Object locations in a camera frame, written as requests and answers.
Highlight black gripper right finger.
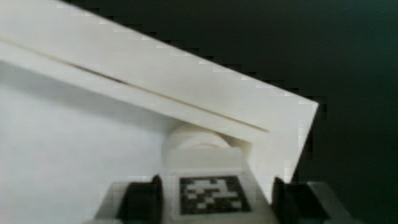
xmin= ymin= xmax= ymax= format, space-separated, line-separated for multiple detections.
xmin=272 ymin=177 xmax=365 ymax=224

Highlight white L-shaped obstacle wall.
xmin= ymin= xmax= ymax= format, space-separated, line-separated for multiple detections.
xmin=0 ymin=0 xmax=319 ymax=193

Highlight white square table top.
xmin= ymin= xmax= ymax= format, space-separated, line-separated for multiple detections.
xmin=0 ymin=61 xmax=255 ymax=224

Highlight white table leg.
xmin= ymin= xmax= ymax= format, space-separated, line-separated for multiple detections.
xmin=162 ymin=146 xmax=276 ymax=224

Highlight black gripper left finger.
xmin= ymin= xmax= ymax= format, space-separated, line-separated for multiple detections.
xmin=95 ymin=175 xmax=164 ymax=224

